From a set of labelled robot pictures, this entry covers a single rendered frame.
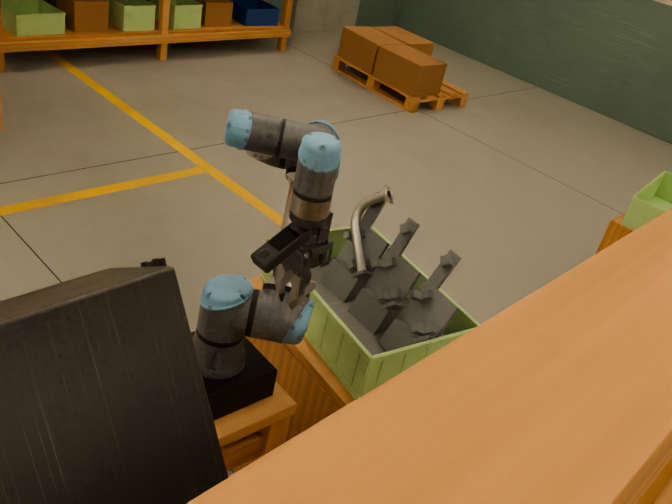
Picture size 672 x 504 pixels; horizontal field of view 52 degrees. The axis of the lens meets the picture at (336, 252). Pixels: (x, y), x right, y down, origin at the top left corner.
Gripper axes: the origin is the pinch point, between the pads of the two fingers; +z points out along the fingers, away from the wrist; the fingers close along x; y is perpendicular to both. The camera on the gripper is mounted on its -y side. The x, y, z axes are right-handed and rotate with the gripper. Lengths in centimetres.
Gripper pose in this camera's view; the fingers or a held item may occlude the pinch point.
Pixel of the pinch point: (284, 300)
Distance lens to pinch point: 140.6
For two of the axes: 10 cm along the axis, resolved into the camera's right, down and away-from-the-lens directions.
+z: -1.9, 8.4, 5.2
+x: -7.0, -4.8, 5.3
